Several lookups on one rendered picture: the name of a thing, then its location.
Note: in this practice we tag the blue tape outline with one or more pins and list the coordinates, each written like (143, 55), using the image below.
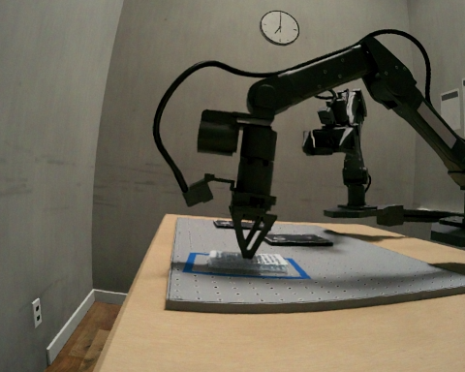
(190, 261)

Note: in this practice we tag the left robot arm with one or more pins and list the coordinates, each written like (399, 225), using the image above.
(219, 131)

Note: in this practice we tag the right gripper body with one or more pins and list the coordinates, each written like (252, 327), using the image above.
(327, 142)

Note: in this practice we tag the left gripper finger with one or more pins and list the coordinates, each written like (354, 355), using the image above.
(251, 232)
(267, 218)

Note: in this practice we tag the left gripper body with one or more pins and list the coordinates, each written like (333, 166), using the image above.
(251, 178)

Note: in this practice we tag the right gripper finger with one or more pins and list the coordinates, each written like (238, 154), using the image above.
(349, 138)
(309, 143)

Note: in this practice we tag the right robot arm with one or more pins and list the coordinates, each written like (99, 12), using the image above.
(354, 170)

